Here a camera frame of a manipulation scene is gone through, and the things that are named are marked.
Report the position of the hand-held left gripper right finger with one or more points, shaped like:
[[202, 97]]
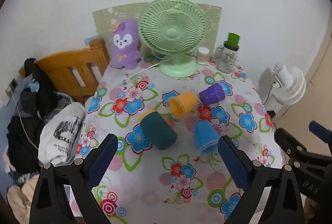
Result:
[[231, 160]]

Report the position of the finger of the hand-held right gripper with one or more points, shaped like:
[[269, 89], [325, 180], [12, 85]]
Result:
[[320, 130], [286, 141]]

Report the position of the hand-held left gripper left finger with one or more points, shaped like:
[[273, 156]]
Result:
[[103, 160]]

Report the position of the blue cup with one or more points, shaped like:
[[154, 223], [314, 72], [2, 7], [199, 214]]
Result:
[[205, 137]]

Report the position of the dark teal cup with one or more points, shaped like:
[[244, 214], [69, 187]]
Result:
[[159, 132]]

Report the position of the purple cup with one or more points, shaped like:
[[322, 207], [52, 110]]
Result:
[[212, 94]]

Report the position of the orange cup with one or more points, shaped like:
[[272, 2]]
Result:
[[185, 103]]

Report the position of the white printed shirt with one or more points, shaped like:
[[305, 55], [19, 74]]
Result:
[[62, 130]]

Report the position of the beige door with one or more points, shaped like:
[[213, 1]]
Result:
[[315, 78]]

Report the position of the white standing fan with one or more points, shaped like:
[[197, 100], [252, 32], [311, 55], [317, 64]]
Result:
[[288, 86]]

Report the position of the floral tablecloth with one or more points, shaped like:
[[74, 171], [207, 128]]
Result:
[[153, 187]]

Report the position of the pile of black clothes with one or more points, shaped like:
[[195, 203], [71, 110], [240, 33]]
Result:
[[39, 99]]

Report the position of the beige cloth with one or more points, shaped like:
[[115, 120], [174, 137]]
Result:
[[20, 203]]

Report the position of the wooden headboard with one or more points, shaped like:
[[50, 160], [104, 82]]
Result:
[[66, 65]]

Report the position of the glass jar with green lid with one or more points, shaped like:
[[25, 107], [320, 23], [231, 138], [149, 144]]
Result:
[[227, 56]]

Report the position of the small clear swab container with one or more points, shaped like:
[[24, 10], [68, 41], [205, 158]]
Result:
[[202, 55]]

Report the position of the purple plush toy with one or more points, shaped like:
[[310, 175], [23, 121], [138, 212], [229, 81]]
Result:
[[125, 45]]

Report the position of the green desk fan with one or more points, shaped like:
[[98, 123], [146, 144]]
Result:
[[172, 32]]

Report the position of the wall socket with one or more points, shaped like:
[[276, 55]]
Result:
[[11, 87]]

